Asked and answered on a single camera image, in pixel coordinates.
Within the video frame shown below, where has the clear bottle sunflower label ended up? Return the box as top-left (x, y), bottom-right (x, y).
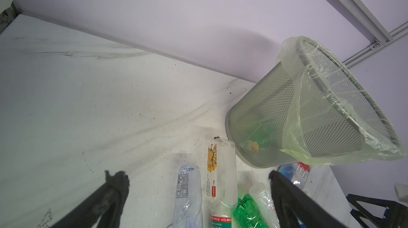
top-left (206, 137), bottom-right (238, 228)

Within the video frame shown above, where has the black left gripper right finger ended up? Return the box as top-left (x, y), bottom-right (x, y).
top-left (269, 171), bottom-right (345, 228)

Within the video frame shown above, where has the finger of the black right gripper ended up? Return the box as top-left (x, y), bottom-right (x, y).
top-left (346, 194), bottom-right (408, 228)

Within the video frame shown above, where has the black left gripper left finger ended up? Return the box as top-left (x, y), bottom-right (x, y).
top-left (52, 171), bottom-right (130, 228)

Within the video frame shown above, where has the grey mesh waste bin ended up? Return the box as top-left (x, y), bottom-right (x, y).
top-left (226, 36), bottom-right (408, 168)

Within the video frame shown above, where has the green plastic bin liner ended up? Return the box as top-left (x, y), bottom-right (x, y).
top-left (278, 37), bottom-right (408, 166)

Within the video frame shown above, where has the clear bottle blue red label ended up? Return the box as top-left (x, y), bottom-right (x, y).
top-left (278, 163), bottom-right (311, 190)

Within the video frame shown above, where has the clear crushed bottle white label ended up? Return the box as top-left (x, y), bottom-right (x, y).
top-left (173, 165), bottom-right (203, 228)

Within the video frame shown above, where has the green soda bottle yellow cap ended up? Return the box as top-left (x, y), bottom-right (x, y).
top-left (232, 194), bottom-right (269, 228)

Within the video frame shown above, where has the clear bottle red cap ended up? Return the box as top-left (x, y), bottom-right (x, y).
top-left (249, 182), bottom-right (280, 228)

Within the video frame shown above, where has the aluminium frame profile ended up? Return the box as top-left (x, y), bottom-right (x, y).
top-left (337, 0), bottom-right (408, 68)

